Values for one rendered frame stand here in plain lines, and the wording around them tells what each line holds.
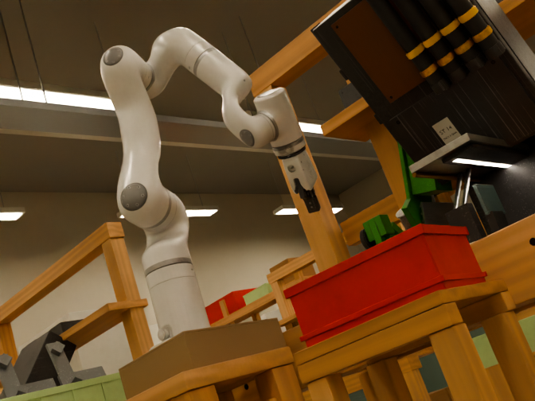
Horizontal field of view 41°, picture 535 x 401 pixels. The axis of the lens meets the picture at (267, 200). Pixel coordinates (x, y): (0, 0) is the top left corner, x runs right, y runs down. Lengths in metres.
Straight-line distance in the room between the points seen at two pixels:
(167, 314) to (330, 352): 0.51
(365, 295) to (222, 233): 10.42
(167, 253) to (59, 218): 8.31
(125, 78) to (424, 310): 1.04
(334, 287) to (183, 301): 0.49
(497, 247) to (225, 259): 10.09
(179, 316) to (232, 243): 10.05
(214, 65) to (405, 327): 0.92
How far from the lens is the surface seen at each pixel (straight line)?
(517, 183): 1.93
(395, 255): 1.27
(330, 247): 2.48
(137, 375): 1.74
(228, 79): 1.83
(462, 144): 1.62
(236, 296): 7.99
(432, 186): 1.86
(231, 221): 11.95
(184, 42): 1.92
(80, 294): 9.70
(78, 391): 1.97
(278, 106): 1.75
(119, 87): 1.90
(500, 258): 1.52
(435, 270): 1.24
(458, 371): 1.21
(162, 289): 1.72
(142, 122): 1.88
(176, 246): 1.75
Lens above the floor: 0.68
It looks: 17 degrees up
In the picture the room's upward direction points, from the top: 20 degrees counter-clockwise
